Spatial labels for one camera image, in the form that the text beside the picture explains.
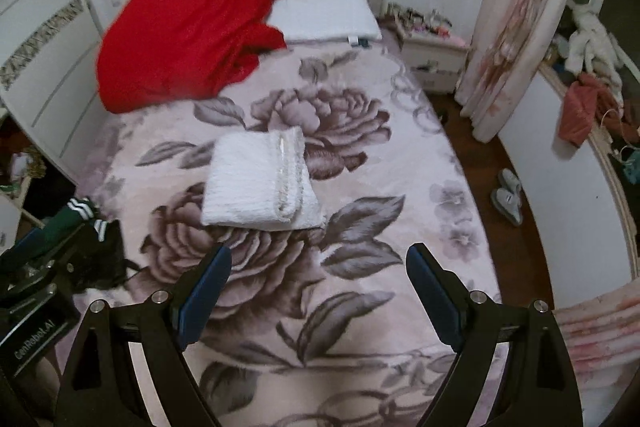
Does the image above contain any floral printed blanket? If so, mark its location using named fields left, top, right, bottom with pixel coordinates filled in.
left=55, top=27, right=506, bottom=427

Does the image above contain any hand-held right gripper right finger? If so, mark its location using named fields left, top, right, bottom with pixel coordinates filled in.
left=406, top=243, right=586, bottom=427

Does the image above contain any person's left forearm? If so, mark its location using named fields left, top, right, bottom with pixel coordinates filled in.
left=42, top=197, right=126, bottom=293

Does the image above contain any dark clutter beside bed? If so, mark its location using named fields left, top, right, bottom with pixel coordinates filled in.
left=0, top=112, right=76, bottom=228

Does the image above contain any pink garment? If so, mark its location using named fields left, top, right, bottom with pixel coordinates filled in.
left=558, top=74, right=615, bottom=148

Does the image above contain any white pillow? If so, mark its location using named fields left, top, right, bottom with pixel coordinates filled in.
left=270, top=0, right=383, bottom=45

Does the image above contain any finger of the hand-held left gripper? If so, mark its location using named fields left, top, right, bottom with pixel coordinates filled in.
left=0, top=227, right=51, bottom=265

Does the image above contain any red blanket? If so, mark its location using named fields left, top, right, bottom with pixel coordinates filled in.
left=96, top=0, right=291, bottom=115

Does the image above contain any white towel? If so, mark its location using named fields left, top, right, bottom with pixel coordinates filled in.
left=200, top=126, right=328, bottom=230

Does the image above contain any white wardrobe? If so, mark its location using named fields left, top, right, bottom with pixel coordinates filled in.
left=0, top=0, right=118, bottom=182

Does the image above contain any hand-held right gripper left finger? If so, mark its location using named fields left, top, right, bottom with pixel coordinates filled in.
left=52, top=243, right=233, bottom=427

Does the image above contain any grey slipper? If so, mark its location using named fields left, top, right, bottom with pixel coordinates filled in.
left=498, top=168, right=522, bottom=208
left=490, top=188, right=524, bottom=226

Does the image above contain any white nightstand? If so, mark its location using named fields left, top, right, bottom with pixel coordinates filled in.
left=400, top=29, right=472, bottom=95

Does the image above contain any pink floral curtain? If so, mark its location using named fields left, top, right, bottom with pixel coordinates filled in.
left=552, top=276, right=640, bottom=410
left=455, top=0, right=568, bottom=142

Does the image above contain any small clutter on nightstand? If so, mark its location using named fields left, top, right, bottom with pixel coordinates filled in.
left=384, top=2, right=468, bottom=45

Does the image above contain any white cloth bundle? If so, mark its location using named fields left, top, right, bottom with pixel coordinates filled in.
left=567, top=0, right=627, bottom=94

